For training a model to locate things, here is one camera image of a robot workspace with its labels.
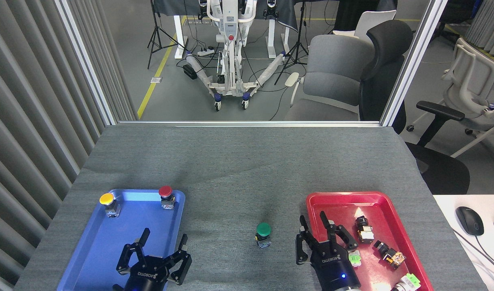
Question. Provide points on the silver aluminium rail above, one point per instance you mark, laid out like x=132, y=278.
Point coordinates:
x=251, y=123

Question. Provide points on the black knob switch white base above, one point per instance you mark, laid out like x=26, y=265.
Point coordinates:
x=364, y=233

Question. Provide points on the black tripod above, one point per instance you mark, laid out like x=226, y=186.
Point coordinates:
x=298, y=44
x=155, y=32

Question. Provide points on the white stand on wheels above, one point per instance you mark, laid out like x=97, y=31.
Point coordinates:
x=230, y=24

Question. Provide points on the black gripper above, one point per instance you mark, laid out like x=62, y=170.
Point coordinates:
x=333, y=266
x=148, y=277

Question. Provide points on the white desk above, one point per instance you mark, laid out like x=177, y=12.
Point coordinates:
x=453, y=202

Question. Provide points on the red mushroom push button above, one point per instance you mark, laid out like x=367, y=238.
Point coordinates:
x=165, y=191

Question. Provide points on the black office chair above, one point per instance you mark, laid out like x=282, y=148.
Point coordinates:
x=386, y=44

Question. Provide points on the blue plastic tray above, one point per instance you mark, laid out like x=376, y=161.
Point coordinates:
x=105, y=242

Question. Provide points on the black knob switch amber base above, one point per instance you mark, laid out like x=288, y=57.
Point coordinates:
x=390, y=255

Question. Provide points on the yellow mushroom push button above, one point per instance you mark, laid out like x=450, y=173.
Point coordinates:
x=107, y=199

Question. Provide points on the grey upholstered office chair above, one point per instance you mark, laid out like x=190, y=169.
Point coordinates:
x=331, y=81

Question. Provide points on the white desk leg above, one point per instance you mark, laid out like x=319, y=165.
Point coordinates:
x=179, y=36
x=272, y=38

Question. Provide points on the silver aluminium post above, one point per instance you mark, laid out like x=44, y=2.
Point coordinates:
x=85, y=60
x=412, y=60

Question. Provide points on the white mesh office chair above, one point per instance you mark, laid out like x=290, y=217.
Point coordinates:
x=471, y=97

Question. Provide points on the red plastic tray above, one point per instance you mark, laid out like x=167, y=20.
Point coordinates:
x=335, y=206

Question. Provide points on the silver switch green white base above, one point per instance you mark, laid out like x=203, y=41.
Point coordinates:
x=410, y=281

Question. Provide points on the black table cloth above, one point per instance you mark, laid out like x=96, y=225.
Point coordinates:
x=283, y=14

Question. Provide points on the black power adapter box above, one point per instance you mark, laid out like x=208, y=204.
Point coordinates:
x=190, y=72

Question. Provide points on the grey ribbed partition panel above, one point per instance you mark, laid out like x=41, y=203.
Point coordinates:
x=28, y=121
x=489, y=20

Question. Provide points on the silver floor outlet plate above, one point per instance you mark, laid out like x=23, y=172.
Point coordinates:
x=156, y=80

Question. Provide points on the black computer mouse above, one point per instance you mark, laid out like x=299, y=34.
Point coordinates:
x=469, y=220

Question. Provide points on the green mushroom push button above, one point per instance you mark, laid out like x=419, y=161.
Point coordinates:
x=263, y=229

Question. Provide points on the white plastic chair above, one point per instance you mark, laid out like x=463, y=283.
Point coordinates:
x=372, y=20

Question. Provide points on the white power strip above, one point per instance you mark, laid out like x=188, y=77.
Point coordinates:
x=205, y=52

